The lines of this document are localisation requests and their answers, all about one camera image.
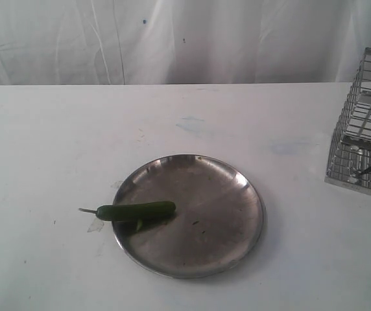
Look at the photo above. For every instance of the green cucumber with stem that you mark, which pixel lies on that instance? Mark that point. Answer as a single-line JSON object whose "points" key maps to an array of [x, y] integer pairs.
{"points": [[133, 212]]}

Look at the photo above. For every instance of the chrome wire utensil holder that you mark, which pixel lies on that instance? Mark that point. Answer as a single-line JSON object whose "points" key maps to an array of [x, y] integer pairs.
{"points": [[350, 147]]}

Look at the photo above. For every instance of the dark green cucumber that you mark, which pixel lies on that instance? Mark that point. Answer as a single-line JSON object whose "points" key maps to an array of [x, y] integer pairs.
{"points": [[139, 225]]}

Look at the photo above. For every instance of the round steel plate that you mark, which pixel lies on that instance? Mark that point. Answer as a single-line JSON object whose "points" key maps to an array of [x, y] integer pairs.
{"points": [[218, 220]]}

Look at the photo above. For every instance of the white backdrop curtain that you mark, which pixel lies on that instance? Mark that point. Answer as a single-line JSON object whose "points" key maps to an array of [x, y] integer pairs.
{"points": [[181, 42]]}

